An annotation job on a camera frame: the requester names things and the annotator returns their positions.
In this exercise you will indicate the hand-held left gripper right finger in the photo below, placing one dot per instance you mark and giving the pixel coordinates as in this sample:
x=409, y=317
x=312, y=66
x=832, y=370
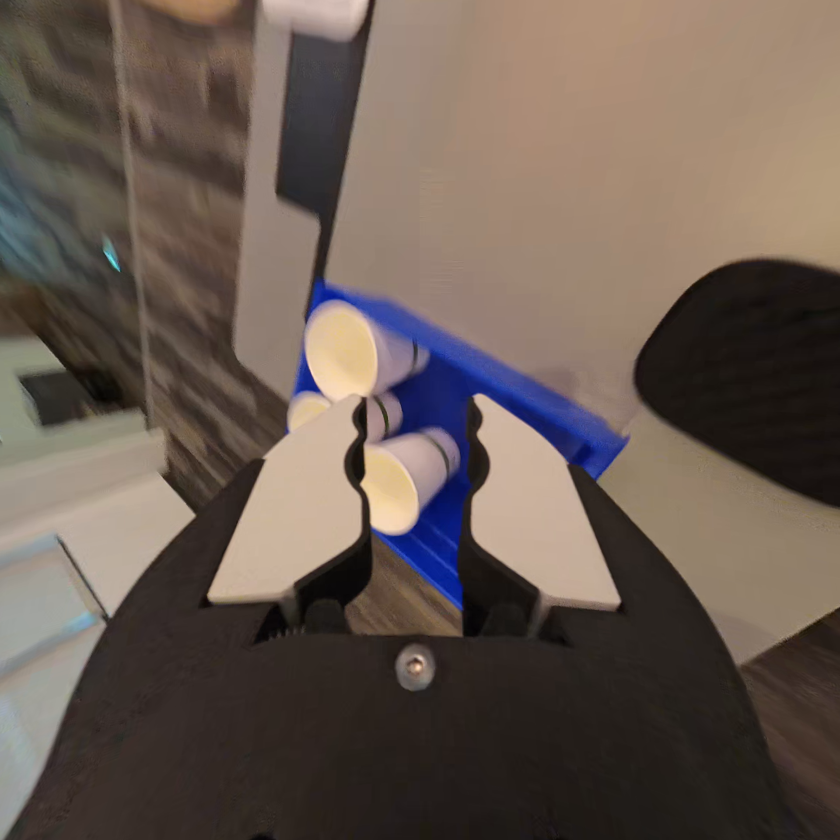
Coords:
x=544, y=525

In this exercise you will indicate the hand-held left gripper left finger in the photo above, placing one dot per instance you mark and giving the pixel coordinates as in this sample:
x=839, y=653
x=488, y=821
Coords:
x=295, y=518

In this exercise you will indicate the white paper cup green stripe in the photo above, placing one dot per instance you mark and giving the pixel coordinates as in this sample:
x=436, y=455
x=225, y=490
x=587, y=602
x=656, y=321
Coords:
x=341, y=351
x=387, y=415
x=394, y=485

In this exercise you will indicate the blue plastic bin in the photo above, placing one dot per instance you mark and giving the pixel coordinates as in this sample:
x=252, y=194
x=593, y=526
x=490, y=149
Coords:
x=499, y=387

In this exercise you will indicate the black quilted wrist pad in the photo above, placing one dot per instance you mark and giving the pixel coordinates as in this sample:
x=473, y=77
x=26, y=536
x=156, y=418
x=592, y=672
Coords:
x=741, y=380

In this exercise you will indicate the black desk strip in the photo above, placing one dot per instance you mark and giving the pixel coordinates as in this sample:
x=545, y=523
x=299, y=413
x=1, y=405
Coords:
x=315, y=118

